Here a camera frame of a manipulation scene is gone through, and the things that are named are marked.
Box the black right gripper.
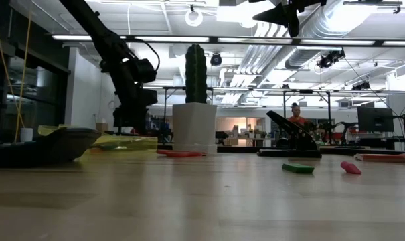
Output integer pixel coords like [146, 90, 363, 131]
[252, 0, 327, 38]

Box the salmon orange eraser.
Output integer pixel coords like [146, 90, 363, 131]
[353, 153, 405, 164]

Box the black hole punch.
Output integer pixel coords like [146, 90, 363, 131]
[257, 110, 323, 159]

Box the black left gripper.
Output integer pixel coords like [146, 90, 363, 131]
[110, 63, 159, 135]

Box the black aluminium table frame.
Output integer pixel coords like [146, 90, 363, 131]
[157, 143, 405, 157]

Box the black ceiling camera cluster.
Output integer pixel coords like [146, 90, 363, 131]
[317, 48, 346, 70]

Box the green cactus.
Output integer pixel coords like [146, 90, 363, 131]
[184, 43, 208, 104]

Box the person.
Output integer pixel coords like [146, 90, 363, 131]
[288, 102, 309, 127]

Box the yellow extension cable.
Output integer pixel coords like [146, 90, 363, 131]
[0, 13, 33, 143]

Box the linear ceiling light strip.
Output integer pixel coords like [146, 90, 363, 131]
[51, 34, 405, 47]

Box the white ceiling ring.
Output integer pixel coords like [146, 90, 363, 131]
[184, 8, 204, 27]

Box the small green sharpener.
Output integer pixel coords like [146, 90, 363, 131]
[281, 163, 315, 175]

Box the large black monitor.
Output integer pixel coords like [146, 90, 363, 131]
[357, 106, 395, 133]

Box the white cup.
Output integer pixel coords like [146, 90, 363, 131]
[20, 127, 34, 143]

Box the yellow transparent pencil pouch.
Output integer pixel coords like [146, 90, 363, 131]
[37, 124, 159, 161]

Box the silver ventilation duct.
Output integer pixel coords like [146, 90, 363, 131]
[284, 0, 394, 70]

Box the black background workstation frame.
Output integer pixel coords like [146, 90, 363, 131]
[163, 86, 333, 148]

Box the small red eraser cap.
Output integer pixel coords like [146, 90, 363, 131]
[340, 161, 362, 175]

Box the white hexagonal plant pot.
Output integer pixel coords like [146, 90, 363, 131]
[171, 102, 218, 154]

